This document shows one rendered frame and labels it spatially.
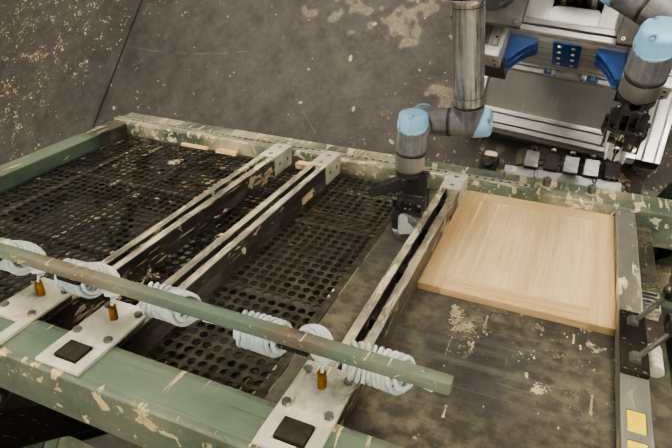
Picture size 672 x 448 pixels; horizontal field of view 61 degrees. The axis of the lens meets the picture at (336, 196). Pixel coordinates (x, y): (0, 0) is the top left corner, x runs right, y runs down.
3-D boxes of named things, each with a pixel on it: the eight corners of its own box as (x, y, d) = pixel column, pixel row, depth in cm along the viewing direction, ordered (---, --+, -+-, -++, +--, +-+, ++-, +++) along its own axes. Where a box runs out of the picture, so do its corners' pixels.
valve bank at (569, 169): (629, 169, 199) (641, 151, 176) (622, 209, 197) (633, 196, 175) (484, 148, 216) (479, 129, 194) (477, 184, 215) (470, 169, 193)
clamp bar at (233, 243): (345, 173, 199) (346, 107, 188) (88, 419, 101) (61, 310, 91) (319, 168, 202) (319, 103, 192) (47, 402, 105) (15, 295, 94)
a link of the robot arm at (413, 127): (433, 108, 143) (426, 118, 135) (429, 149, 147) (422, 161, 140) (402, 104, 145) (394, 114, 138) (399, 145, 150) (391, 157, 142)
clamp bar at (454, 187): (472, 196, 183) (480, 125, 173) (313, 513, 85) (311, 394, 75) (441, 190, 187) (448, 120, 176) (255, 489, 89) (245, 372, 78)
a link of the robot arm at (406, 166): (391, 156, 143) (401, 145, 150) (390, 173, 145) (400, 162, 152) (420, 161, 140) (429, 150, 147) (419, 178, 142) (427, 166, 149)
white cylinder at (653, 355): (662, 380, 111) (659, 354, 117) (666, 369, 109) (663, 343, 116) (645, 376, 112) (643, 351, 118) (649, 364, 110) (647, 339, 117)
